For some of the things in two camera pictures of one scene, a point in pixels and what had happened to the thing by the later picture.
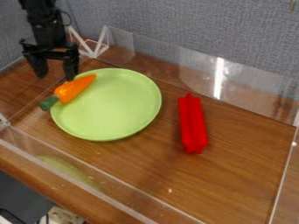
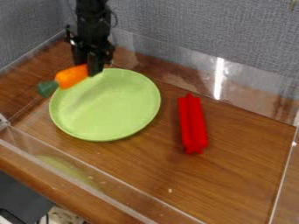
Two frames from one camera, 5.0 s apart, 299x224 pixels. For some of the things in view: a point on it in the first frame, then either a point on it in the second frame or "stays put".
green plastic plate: [115, 108] stays put
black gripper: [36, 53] -> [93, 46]
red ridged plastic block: [193, 123] stays put
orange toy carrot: [67, 90] -> [66, 77]
